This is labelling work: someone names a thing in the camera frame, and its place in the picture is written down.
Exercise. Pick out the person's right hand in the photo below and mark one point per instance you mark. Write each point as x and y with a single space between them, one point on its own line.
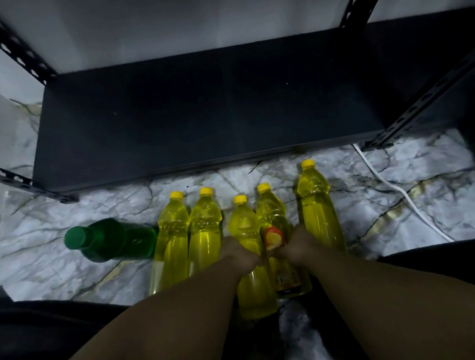
299 245

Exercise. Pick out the person's left hand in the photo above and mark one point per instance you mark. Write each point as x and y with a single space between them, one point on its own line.
241 257

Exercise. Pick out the group of bottles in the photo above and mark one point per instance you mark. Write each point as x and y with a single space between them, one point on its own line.
172 244

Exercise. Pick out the person's right forearm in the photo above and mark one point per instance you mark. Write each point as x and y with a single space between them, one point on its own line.
404 317

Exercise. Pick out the yellow dish soap bottle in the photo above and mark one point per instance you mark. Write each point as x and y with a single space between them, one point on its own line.
244 223
270 208

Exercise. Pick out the person's left forearm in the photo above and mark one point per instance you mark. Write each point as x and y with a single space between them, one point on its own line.
153 343

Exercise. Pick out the green dish soap bottle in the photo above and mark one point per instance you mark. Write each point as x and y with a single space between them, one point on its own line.
117 241

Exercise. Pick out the black metal shelving rack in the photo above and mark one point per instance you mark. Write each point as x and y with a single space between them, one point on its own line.
418 44
192 114

